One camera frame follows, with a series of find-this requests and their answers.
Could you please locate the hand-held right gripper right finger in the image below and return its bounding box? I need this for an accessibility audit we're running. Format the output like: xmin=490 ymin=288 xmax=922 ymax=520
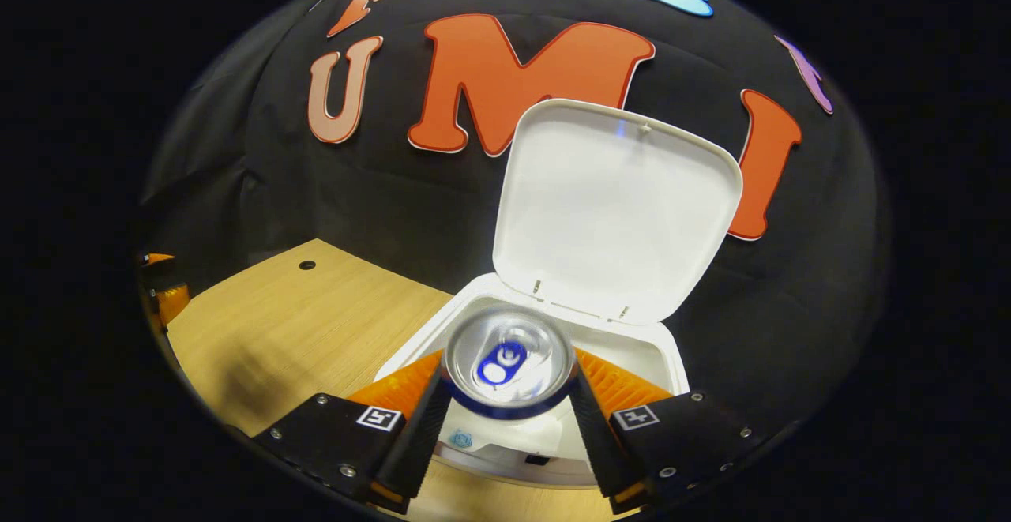
xmin=569 ymin=346 xmax=780 ymax=517

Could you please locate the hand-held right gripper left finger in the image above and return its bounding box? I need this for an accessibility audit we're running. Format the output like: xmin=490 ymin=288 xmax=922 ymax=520
xmin=253 ymin=348 xmax=455 ymax=516

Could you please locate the blue pop can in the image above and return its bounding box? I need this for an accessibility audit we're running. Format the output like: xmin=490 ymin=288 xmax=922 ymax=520
xmin=440 ymin=305 xmax=577 ymax=422

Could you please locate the white desktop garbage bin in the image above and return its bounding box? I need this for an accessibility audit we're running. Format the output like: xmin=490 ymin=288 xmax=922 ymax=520
xmin=373 ymin=98 xmax=745 ymax=492

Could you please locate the wooden desktop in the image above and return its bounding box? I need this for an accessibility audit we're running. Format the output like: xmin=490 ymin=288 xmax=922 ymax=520
xmin=166 ymin=238 xmax=634 ymax=522

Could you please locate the black backdrop cloth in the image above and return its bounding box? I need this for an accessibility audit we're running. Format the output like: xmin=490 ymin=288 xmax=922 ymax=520
xmin=138 ymin=0 xmax=893 ymax=438

